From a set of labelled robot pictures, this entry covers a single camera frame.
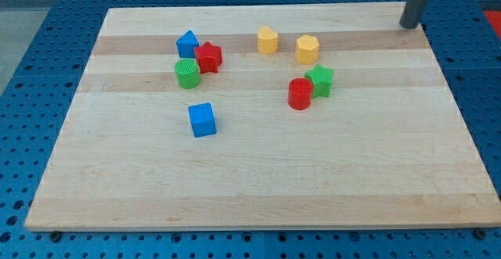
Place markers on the wooden board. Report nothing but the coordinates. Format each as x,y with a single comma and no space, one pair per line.
388,149

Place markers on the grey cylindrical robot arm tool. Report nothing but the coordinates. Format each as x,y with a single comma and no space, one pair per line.
412,13

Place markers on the green cylinder block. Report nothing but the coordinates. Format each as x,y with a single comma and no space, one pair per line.
187,73

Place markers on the green star block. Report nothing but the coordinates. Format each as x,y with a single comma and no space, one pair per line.
322,80

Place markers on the yellow hexagon block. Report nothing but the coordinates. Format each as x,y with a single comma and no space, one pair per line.
307,49

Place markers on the blue pentagon block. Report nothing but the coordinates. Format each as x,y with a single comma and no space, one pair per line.
186,45

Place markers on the yellow heart block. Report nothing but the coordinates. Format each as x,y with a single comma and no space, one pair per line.
267,40

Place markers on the red cylinder block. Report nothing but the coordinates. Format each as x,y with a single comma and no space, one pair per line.
300,93

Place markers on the red star block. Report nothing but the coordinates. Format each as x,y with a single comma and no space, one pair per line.
208,57

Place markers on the blue cube block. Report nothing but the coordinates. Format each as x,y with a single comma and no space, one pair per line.
202,120

